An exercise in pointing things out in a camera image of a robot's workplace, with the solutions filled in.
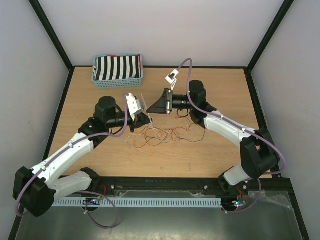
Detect light blue plastic basket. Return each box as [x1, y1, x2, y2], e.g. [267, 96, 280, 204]
[91, 53, 144, 89]

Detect white wire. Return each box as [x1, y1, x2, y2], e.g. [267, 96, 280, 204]
[124, 117, 218, 149]

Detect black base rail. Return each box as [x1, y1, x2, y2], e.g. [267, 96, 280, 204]
[69, 176, 292, 198]

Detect orange wire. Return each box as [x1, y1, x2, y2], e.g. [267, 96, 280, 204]
[134, 117, 193, 151]

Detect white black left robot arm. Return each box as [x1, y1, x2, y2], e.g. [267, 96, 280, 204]
[13, 93, 151, 217]

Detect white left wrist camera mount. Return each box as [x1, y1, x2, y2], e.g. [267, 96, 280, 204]
[125, 93, 144, 121]

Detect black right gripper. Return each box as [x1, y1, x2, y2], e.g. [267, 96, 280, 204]
[147, 88, 195, 114]

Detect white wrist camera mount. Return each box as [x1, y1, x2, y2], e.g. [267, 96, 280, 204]
[165, 69, 179, 93]
[125, 93, 144, 121]

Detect red wire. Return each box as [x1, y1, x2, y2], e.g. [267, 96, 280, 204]
[133, 127, 193, 150]

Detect black white striped cloth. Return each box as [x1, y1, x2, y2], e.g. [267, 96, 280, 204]
[92, 54, 143, 81]

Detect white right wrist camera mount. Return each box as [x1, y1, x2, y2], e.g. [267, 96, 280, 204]
[165, 69, 179, 93]

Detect light blue slotted cable duct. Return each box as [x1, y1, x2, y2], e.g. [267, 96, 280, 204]
[53, 197, 221, 208]

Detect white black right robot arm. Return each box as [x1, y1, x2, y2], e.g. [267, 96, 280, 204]
[147, 80, 280, 195]

